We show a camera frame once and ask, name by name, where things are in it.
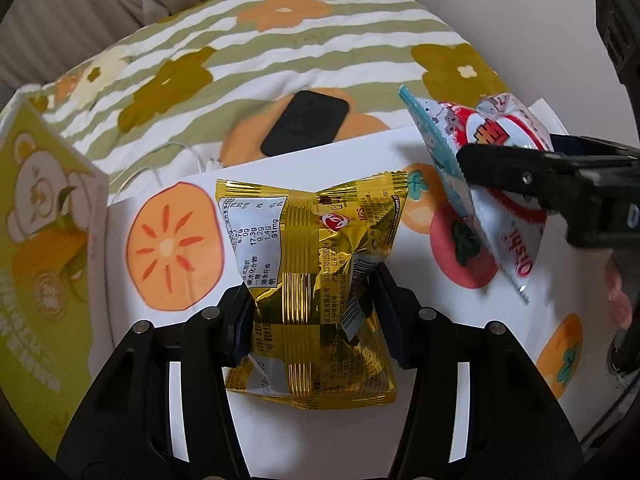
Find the white persimmon print bag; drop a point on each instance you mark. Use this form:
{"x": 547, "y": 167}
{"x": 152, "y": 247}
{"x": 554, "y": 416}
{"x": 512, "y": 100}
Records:
{"x": 500, "y": 335}

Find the beige curtain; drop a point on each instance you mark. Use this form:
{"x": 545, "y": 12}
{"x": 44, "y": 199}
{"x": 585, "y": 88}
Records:
{"x": 90, "y": 0}

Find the striped flower print blanket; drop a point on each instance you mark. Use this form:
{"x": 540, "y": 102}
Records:
{"x": 310, "y": 45}

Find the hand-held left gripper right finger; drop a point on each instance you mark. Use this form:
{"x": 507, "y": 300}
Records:
{"x": 392, "y": 325}

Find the green bear print box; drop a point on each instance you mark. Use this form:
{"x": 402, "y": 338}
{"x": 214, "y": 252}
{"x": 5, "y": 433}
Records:
{"x": 45, "y": 220}

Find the white red cartoon snack packet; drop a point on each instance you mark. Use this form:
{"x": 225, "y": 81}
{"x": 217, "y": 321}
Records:
{"x": 500, "y": 230}

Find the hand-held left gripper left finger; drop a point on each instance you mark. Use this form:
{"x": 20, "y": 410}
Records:
{"x": 241, "y": 325}

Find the gold snack packet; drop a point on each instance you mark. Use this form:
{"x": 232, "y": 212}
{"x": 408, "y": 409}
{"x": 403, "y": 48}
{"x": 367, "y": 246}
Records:
{"x": 310, "y": 280}

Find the black phone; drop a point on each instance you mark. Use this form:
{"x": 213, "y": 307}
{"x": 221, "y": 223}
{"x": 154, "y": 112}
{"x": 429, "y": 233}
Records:
{"x": 305, "y": 122}

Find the dark angular object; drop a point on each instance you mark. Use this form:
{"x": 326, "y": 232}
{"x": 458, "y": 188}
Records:
{"x": 617, "y": 30}

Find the person's right hand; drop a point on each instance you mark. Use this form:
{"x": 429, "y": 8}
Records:
{"x": 619, "y": 295}

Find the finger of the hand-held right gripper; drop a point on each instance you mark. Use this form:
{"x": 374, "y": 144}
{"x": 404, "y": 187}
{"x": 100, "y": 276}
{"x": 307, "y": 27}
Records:
{"x": 590, "y": 144}
{"x": 515, "y": 172}

